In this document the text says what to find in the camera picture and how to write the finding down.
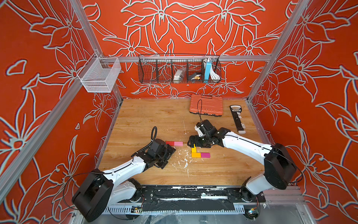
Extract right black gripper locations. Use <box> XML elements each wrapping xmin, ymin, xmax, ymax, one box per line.
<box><xmin>185</xmin><ymin>135</ymin><xmax>212</xmax><ymax>149</ymax></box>

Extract red long block front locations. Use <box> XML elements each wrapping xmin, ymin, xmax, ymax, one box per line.
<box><xmin>166</xmin><ymin>141</ymin><xmax>175</xmax><ymax>146</ymax></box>

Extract magenta block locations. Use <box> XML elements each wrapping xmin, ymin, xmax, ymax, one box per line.
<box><xmin>200</xmin><ymin>153</ymin><xmax>211</xmax><ymax>158</ymax></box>

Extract yellow long block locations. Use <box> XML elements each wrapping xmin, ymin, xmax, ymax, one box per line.
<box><xmin>191</xmin><ymin>144</ymin><xmax>197</xmax><ymax>154</ymax></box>

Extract pink block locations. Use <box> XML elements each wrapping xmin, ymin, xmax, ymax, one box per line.
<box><xmin>173</xmin><ymin>141</ymin><xmax>183</xmax><ymax>147</ymax></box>

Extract orange yellow block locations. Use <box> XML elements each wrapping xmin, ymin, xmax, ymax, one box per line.
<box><xmin>191</xmin><ymin>153</ymin><xmax>201</xmax><ymax>158</ymax></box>

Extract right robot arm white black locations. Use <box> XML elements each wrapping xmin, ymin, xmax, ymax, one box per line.
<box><xmin>187</xmin><ymin>119</ymin><xmax>298</xmax><ymax>198</ymax></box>

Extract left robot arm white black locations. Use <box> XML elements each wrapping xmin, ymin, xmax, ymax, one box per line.
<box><xmin>71</xmin><ymin>139</ymin><xmax>176</xmax><ymax>222</ymax></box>

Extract red plastic tool case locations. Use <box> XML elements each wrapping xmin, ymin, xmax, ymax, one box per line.
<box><xmin>189</xmin><ymin>94</ymin><xmax>223</xmax><ymax>117</ymax></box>

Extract black strip tool with white end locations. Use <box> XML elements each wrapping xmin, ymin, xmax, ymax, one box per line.
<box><xmin>229</xmin><ymin>105</ymin><xmax>246</xmax><ymax>134</ymax></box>

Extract silver bag in basket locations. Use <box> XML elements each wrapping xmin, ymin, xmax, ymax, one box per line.
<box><xmin>173</xmin><ymin>68</ymin><xmax>186</xmax><ymax>84</ymax></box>

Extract light blue box in basket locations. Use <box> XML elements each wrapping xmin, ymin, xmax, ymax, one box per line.
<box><xmin>204</xmin><ymin>61</ymin><xmax>212</xmax><ymax>83</ymax></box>

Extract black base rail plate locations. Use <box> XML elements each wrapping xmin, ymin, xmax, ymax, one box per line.
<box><xmin>118</xmin><ymin>185</ymin><xmax>266</xmax><ymax>214</ymax></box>

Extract white cables in basket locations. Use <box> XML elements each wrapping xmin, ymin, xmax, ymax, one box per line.
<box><xmin>209</xmin><ymin>65</ymin><xmax>221</xmax><ymax>82</ymax></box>

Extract black wire wall basket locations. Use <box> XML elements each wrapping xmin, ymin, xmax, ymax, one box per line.
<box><xmin>138</xmin><ymin>54</ymin><xmax>222</xmax><ymax>84</ymax></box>

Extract white wire basket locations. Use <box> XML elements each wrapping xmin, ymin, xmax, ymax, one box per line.
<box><xmin>79</xmin><ymin>58</ymin><xmax>121</xmax><ymax>93</ymax></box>

